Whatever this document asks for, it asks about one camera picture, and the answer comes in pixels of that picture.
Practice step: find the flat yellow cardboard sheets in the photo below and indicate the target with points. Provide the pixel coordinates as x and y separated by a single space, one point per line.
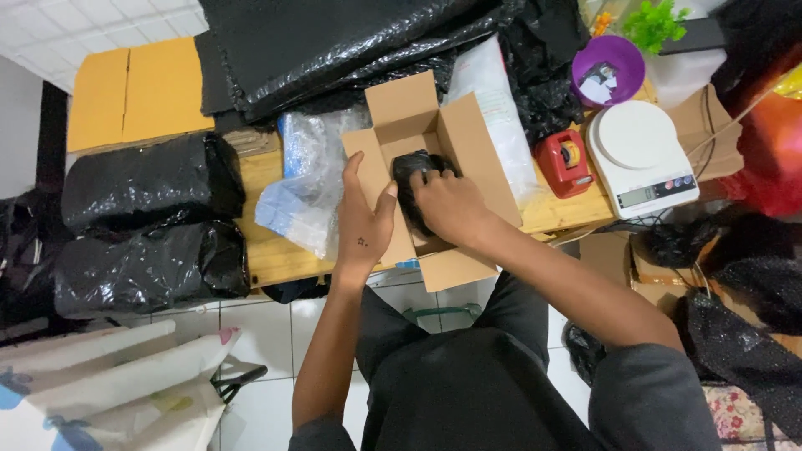
138 94

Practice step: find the green artificial plant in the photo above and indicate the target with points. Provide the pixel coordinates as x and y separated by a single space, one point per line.
655 24

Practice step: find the clear bubble wrap bag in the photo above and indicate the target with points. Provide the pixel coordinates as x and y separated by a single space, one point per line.
310 181

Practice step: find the person's black clothing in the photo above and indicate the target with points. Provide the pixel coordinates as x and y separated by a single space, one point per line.
501 388

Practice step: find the wooden table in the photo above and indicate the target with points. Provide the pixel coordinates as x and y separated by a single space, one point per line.
275 238

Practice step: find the red plastic bag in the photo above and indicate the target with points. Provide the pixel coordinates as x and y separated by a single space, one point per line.
767 153

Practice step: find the black plastic wrapped parcel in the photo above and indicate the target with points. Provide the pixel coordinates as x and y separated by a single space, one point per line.
150 185
150 269

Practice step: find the purple plastic bowl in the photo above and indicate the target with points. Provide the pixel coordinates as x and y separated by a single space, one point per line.
608 72

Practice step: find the person's left hand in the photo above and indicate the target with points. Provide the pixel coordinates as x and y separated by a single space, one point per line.
360 225

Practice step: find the large black bubble wrap sheets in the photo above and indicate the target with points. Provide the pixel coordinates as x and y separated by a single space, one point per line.
351 50

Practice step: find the black plastic item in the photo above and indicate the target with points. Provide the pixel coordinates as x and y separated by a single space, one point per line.
416 178

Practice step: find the person's right fingers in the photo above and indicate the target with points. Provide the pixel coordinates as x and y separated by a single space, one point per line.
432 180

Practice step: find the brown cardboard box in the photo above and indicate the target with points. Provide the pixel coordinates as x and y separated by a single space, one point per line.
432 181

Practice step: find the red tape dispenser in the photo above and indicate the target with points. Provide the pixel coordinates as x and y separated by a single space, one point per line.
564 163

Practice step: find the white printed fabric bag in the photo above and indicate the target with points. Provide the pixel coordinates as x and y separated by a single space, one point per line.
106 394

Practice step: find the person's right hand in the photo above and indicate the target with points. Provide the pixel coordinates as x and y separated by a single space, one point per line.
448 207

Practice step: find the white digital kitchen scale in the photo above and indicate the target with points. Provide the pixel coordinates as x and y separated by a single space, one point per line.
639 153

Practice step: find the heap of boxes and black bags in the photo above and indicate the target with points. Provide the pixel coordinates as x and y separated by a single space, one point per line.
708 294

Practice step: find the white plastic mailer bag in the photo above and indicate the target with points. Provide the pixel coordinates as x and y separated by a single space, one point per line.
495 113

